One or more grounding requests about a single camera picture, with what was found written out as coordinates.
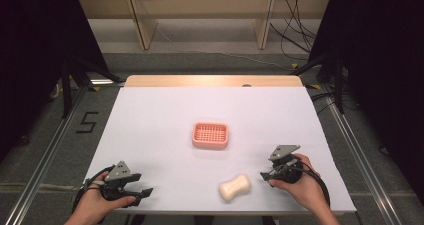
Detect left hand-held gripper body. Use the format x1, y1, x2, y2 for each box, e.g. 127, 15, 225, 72
99, 160, 138, 203

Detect person's right hand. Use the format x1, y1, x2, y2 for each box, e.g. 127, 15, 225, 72
268, 153, 331, 214

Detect pink soap dish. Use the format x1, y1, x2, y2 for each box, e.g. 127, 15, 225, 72
191, 122, 230, 150

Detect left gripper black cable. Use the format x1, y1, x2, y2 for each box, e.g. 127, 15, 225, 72
71, 165, 116, 223

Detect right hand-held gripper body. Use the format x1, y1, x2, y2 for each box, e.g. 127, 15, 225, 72
267, 144, 305, 185

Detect light wooden table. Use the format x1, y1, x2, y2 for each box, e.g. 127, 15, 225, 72
123, 74, 304, 88

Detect black curtain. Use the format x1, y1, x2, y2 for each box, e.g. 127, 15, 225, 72
308, 0, 424, 199
0, 0, 112, 163

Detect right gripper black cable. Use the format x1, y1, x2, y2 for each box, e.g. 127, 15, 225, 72
284, 161, 332, 209

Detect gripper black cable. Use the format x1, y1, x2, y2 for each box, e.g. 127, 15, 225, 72
284, 161, 332, 209
71, 165, 116, 223

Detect cream soap bar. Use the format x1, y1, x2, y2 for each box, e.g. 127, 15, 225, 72
218, 173, 252, 203

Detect person's left hand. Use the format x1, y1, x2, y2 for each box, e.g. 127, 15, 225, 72
68, 171, 137, 221

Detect black cable bundle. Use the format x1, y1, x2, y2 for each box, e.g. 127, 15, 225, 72
269, 0, 322, 62

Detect aluminium floor rail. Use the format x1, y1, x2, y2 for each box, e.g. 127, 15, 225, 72
320, 84, 405, 225
3, 82, 92, 225

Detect black floor cables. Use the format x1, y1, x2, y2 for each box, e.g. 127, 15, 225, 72
309, 90, 359, 115

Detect white table sheet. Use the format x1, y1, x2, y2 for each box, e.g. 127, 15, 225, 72
84, 86, 358, 215

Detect black metal stand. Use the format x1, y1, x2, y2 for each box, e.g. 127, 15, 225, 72
292, 49, 348, 115
60, 54, 125, 120

